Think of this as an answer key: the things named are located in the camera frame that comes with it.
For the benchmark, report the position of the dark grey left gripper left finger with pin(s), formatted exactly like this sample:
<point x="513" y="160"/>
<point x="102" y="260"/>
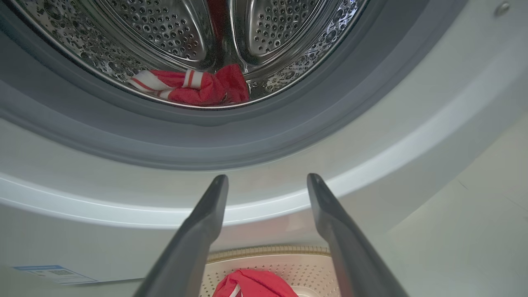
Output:
<point x="189" y="247"/>

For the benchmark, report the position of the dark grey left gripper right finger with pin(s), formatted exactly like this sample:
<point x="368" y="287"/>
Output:
<point x="350" y="255"/>

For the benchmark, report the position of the red garment white trim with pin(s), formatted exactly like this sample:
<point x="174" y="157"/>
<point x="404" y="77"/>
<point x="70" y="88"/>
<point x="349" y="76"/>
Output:
<point x="255" y="284"/>

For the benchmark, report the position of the red jersey navy numbers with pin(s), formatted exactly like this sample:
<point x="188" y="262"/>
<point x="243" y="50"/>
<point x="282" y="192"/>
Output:
<point x="206" y="88"/>

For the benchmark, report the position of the cream perforated laundry basket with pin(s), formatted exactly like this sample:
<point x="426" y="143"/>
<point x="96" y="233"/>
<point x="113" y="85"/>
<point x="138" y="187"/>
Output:
<point x="288" y="268"/>

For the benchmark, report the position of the white front-load washing machine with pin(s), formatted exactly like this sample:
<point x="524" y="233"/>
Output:
<point x="82" y="194"/>

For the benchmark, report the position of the grey rubber door gasket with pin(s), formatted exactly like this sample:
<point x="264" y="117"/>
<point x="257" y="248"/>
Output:
<point x="247" y="136"/>

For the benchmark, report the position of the blue energy sticker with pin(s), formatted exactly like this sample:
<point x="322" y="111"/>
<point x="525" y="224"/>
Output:
<point x="53" y="273"/>

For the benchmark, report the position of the steel perforated washer drum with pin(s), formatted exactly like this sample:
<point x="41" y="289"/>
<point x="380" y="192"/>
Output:
<point x="165" y="33"/>

